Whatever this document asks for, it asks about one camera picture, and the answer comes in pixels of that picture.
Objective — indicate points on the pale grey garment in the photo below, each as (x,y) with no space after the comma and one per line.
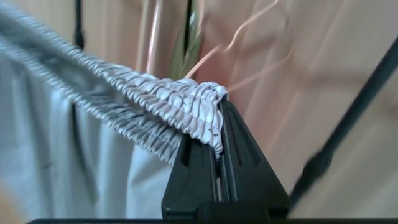
(62,140)

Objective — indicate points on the green short-sleeved shirt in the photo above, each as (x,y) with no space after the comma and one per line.
(183,59)

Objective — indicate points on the black clothes rack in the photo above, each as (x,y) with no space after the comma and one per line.
(342,130)

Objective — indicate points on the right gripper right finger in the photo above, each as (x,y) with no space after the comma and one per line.
(248,174)

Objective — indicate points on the pink clothes hanger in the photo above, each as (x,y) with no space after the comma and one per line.
(239,31)

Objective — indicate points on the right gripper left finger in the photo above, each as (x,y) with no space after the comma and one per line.
(189,180)

